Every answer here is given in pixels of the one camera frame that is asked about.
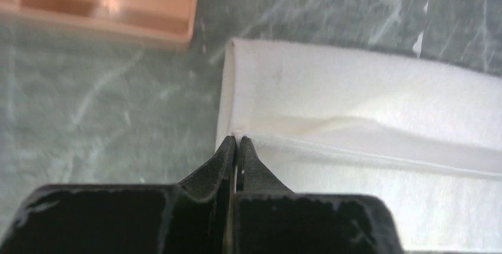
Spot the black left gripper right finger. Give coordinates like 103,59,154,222
233,137,403,253

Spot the white towel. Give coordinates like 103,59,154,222
217,38,501,253

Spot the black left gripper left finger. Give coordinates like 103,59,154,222
1,136,236,253

